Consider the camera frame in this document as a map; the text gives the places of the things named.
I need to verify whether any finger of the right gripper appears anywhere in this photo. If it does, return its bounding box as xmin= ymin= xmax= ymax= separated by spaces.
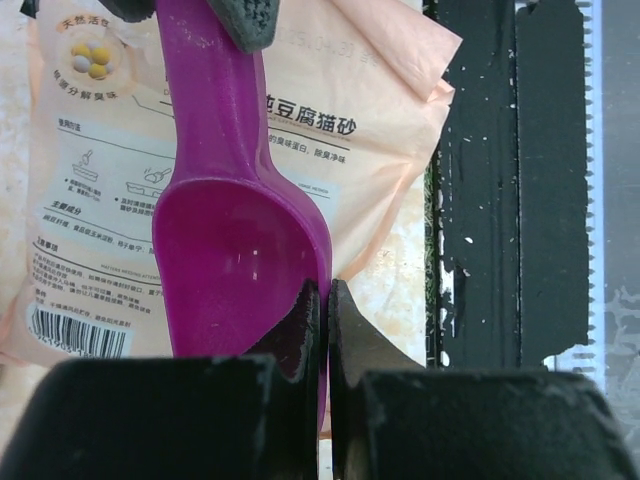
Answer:
xmin=208 ymin=0 xmax=280 ymax=53

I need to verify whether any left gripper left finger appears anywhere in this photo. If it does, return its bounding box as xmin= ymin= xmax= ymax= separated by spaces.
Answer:
xmin=250 ymin=280 xmax=320 ymax=479

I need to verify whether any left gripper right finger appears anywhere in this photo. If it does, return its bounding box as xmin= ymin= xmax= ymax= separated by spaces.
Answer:
xmin=328 ymin=279 xmax=425 ymax=479

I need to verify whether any purple plastic scoop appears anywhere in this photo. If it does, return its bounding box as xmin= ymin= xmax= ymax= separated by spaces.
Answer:
xmin=150 ymin=0 xmax=334 ymax=386

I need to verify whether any beige cat litter bag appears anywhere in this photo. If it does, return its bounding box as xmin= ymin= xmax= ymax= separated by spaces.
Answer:
xmin=1 ymin=1 xmax=460 ymax=367

